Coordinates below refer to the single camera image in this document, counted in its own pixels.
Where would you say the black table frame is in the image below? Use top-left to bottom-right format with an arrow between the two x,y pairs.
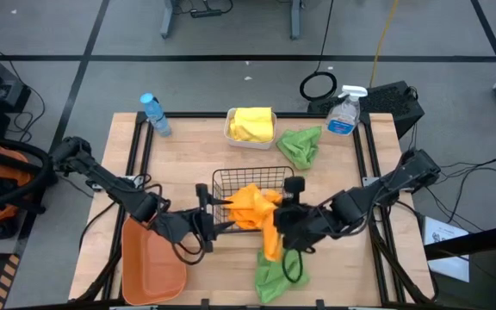
75,110 -> 438,310

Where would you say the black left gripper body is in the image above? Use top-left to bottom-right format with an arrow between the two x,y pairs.
157,183 -> 215,255

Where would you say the yellow microfiber towel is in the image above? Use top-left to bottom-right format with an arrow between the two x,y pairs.
228,120 -> 245,142
232,107 -> 275,144

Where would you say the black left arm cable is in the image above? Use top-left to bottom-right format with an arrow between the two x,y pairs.
170,239 -> 209,266

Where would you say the orange microfiber towel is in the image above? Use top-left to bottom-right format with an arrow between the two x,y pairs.
224,183 -> 283,232
261,206 -> 284,263

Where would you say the white printed paper sheet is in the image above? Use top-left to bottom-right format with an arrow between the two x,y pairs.
422,214 -> 471,283

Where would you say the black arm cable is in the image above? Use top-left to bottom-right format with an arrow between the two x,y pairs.
170,239 -> 209,266
281,249 -> 304,284

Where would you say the white plastic bin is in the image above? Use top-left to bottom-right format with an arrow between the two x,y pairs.
224,106 -> 278,151

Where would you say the black coiled cable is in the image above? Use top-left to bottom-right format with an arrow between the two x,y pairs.
298,0 -> 338,102

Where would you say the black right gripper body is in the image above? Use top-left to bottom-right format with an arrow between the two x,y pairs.
273,175 -> 333,254

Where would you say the green microfiber towel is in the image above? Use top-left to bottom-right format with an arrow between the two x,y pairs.
254,248 -> 312,305
276,125 -> 323,171

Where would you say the clear spray bottle white trigger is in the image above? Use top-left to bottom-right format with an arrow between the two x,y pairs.
325,84 -> 369,137

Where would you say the grey desk leg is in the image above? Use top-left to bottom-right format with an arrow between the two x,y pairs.
160,0 -> 178,40
289,0 -> 304,40

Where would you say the black wire basket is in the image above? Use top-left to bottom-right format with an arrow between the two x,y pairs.
211,166 -> 295,233

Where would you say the orange plastic bin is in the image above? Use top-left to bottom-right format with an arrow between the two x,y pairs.
121,216 -> 188,307

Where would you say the black metal beam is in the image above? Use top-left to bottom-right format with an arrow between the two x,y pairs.
424,221 -> 496,262

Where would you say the black power strip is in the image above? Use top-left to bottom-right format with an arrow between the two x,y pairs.
189,8 -> 224,20

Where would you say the yellow cable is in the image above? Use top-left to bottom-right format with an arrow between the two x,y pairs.
368,0 -> 400,87

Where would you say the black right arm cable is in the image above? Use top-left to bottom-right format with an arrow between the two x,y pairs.
281,249 -> 304,284

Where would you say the orange and black shop vacuum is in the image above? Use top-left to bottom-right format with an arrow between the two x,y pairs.
0,135 -> 54,240

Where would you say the black perforated metal case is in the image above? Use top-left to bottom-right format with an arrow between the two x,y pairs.
307,80 -> 425,140

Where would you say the blue air freshener bottle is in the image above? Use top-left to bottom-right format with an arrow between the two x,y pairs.
139,92 -> 173,138

